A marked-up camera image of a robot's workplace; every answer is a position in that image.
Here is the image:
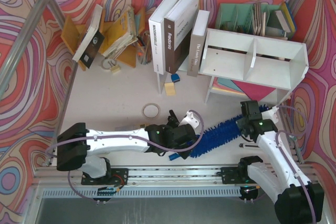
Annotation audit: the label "blue microfiber duster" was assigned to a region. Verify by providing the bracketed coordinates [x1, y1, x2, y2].
[167, 104, 271, 162]

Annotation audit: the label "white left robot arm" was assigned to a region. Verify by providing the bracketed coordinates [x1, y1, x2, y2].
[56, 110, 204, 180]

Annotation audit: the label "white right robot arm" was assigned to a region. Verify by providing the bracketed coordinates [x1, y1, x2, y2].
[236, 101, 324, 223]

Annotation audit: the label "white wooden bookshelf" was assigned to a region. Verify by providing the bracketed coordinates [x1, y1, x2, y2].
[199, 28, 309, 105]

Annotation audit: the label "small wooden block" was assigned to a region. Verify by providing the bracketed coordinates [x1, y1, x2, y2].
[164, 82, 176, 96]

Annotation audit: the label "blue black small eraser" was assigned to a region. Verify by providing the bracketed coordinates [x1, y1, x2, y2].
[171, 73, 181, 83]

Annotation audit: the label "teal paper sheets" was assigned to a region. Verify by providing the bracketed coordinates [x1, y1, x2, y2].
[213, 77, 245, 94]

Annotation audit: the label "clear pencil cup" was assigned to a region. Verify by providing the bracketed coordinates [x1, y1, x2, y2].
[136, 30, 152, 65]

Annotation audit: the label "taupe Lonely Ones book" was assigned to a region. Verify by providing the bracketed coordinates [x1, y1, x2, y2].
[187, 10, 210, 77]

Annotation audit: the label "brown Fredonia book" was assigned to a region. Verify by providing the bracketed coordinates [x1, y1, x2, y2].
[164, 0, 199, 74]

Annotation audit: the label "white Mademoiselle book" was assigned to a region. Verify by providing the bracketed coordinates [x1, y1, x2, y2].
[149, 0, 178, 74]

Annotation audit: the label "yellow worn books stack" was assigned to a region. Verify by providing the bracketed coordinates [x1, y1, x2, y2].
[100, 6, 136, 59]

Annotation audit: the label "teal desk organizer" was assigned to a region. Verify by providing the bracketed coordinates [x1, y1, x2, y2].
[215, 2, 295, 40]

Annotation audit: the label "blue yellow folders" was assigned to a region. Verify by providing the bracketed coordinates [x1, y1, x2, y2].
[275, 2, 297, 34]

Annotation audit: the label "white book black cover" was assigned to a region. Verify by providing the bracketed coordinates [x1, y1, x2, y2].
[72, 4, 104, 69]

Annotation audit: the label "yellow wooden book rack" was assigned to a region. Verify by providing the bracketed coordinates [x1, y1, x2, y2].
[61, 4, 145, 71]

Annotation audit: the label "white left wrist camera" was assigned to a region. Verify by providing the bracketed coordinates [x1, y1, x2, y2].
[179, 111, 200, 129]

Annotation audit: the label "tape roll ring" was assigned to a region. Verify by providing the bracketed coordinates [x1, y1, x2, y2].
[142, 102, 161, 119]

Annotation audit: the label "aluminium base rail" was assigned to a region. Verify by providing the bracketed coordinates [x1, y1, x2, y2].
[33, 164, 281, 201]

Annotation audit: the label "ring with gold binder clip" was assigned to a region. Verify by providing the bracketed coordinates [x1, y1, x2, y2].
[101, 58, 121, 74]

